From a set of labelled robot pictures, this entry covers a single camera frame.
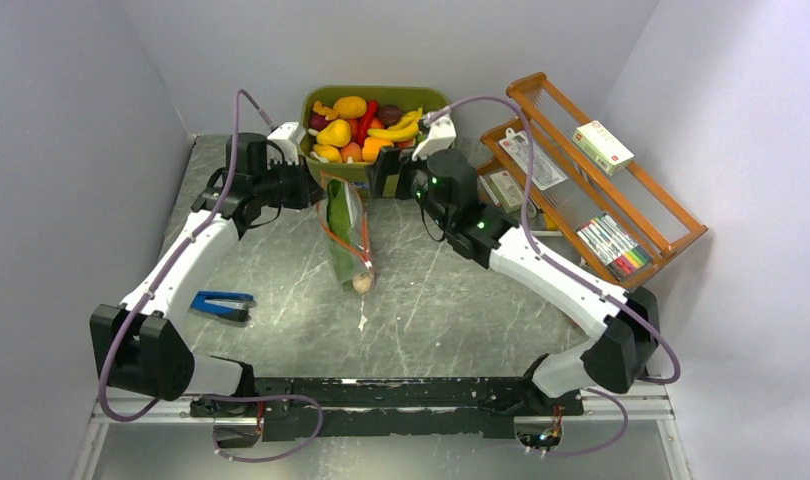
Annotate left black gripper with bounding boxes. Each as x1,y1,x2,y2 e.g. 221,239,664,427
255,155,329,211

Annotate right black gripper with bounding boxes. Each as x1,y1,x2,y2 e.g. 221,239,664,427
364,143,452,231

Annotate green leafy vegetable toy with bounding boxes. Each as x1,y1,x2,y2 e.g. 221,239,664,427
325,177,363,290

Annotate clear zip top bag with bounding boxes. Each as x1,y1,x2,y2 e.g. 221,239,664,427
316,173,375,295

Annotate white garlic toy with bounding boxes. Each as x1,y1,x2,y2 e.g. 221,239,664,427
351,272,374,295

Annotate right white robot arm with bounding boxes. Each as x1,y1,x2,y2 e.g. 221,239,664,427
365,147,660,414

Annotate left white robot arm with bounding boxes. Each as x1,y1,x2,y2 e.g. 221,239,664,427
89,122,322,416

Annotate orange bell pepper toy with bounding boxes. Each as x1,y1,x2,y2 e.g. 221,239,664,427
361,136,395,163

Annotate yellow banana toy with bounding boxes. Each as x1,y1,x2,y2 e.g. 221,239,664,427
367,108,423,143

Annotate dark purple fruit toy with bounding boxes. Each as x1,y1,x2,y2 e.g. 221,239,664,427
376,104,404,128

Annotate small red chili toy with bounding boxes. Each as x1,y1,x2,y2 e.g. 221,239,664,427
356,100,379,147

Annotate green plastic bin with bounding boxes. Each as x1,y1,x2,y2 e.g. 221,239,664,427
300,85,449,196

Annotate small white packaged item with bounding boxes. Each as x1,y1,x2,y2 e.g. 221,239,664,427
488,170,525,213

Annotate blue black pliers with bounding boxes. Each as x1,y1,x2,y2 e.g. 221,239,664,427
190,290,256,323

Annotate white packaged card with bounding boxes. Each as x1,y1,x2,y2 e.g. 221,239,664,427
497,129,569,192

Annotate orange wooden rack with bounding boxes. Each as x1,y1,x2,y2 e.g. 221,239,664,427
506,72,708,289

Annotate white green box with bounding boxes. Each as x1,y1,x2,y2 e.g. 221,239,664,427
571,120,635,176

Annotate colour marker pen set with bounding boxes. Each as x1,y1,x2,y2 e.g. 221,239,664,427
576,213,652,280

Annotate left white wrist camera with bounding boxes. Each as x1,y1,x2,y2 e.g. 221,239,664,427
267,122,306,165

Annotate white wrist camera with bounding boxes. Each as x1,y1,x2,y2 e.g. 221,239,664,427
411,111,457,161
267,122,306,165

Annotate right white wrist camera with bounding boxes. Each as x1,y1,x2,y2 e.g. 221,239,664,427
411,111,457,161

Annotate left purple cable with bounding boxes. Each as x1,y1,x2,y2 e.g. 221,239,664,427
96,89,325,465

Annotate purple cable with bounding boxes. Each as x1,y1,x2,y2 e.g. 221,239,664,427
423,95,683,460
96,89,325,465

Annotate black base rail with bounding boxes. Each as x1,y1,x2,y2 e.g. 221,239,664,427
189,375,583,442

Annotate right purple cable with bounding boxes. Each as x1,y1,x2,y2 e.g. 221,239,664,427
423,95,683,460

